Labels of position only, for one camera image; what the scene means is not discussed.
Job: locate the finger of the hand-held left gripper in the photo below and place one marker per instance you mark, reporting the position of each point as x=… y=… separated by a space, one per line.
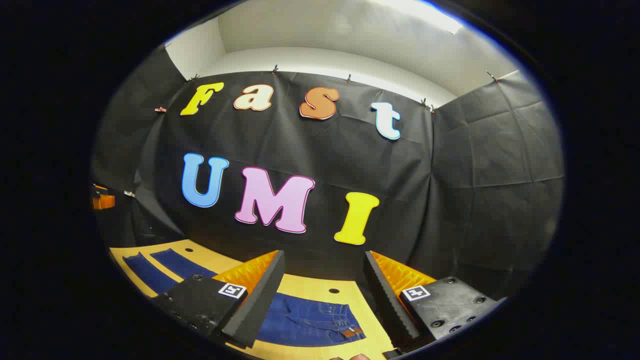
x=103 y=201

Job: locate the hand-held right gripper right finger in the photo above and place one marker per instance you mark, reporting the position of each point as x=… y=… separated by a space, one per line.
x=387 y=300

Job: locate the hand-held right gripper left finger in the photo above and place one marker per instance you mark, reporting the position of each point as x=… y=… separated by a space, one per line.
x=200 y=300

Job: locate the blue denim jeans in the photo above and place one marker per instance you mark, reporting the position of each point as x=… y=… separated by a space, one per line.
x=305 y=320

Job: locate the black backdrop cloth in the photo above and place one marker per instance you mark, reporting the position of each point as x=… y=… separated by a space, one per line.
x=325 y=150

